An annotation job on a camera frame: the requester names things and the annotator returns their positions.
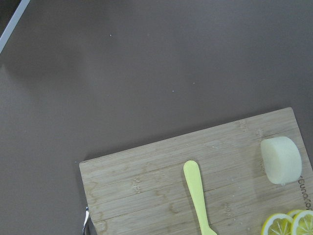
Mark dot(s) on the white steamed bun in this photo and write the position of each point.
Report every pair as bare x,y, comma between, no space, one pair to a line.
281,159

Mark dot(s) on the yellow plastic knife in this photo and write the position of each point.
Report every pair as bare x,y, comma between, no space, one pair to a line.
193,178

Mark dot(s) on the lemon slice back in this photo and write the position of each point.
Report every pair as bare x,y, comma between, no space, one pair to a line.
302,222

